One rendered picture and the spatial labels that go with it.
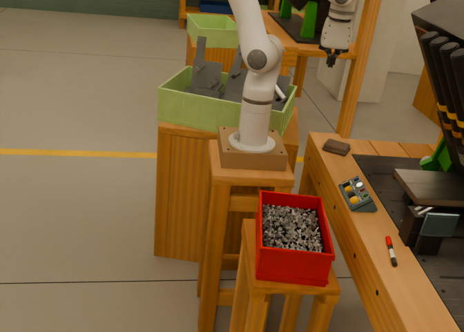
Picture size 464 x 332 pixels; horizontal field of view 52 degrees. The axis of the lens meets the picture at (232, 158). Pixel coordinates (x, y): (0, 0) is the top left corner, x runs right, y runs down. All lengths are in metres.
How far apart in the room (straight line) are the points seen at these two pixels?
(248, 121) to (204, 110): 0.47
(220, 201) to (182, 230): 0.76
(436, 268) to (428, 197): 0.25
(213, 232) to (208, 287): 0.29
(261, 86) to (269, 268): 0.71
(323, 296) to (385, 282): 0.21
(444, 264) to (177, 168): 1.36
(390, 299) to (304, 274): 0.24
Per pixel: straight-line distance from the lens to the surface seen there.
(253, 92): 1.80
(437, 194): 1.39
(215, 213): 1.91
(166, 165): 2.41
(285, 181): 1.86
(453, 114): 1.22
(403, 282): 1.42
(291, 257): 1.39
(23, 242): 2.92
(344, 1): 1.64
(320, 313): 1.54
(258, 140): 1.87
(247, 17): 1.76
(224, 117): 2.25
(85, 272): 2.66
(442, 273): 1.51
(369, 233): 1.56
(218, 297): 2.21
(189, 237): 2.62
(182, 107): 2.30
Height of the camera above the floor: 1.74
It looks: 27 degrees down
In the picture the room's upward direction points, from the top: 7 degrees clockwise
